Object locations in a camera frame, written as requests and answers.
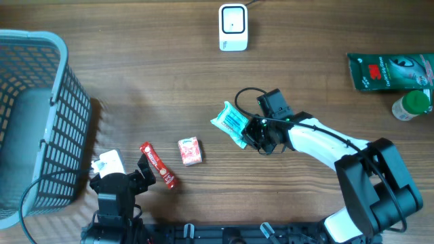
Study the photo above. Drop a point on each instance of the green lid jar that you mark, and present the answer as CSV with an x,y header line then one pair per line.
x,y
410,105

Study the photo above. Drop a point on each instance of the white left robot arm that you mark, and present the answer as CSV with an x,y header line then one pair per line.
x,y
117,219

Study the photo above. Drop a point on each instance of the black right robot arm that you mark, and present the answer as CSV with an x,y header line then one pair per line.
x,y
379,192

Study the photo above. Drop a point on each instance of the grey plastic mesh basket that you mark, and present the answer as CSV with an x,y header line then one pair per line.
x,y
45,117

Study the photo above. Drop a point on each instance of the red snack stick packet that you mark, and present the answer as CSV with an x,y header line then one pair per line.
x,y
166,174

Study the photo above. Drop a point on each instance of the green 3M glove packet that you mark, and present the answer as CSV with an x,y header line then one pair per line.
x,y
371,72

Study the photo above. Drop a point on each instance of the white barcode scanner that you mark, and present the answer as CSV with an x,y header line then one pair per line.
x,y
233,27

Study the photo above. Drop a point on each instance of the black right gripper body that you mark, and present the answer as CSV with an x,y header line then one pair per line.
x,y
258,133

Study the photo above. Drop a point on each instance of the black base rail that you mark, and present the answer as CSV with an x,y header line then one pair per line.
x,y
219,234

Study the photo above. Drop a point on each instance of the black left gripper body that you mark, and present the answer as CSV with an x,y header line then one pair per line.
x,y
137,183

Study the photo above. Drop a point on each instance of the teal wet wipes packet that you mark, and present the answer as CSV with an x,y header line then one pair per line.
x,y
232,122

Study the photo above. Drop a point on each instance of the red white tissue packet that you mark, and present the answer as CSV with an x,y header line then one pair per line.
x,y
190,151

